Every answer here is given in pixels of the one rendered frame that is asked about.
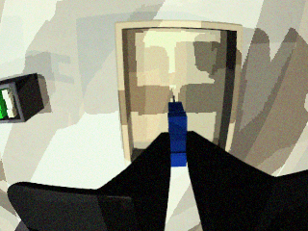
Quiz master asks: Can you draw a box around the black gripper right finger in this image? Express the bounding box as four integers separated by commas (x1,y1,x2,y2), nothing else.
186,131,308,231

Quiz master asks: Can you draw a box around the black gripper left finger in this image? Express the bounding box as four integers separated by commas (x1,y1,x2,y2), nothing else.
7,131,170,231

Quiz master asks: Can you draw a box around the beige rectangular tray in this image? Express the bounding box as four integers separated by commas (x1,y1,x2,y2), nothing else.
115,19,243,166

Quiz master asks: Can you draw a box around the black fuse block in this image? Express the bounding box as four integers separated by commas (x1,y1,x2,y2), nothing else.
0,73,43,123

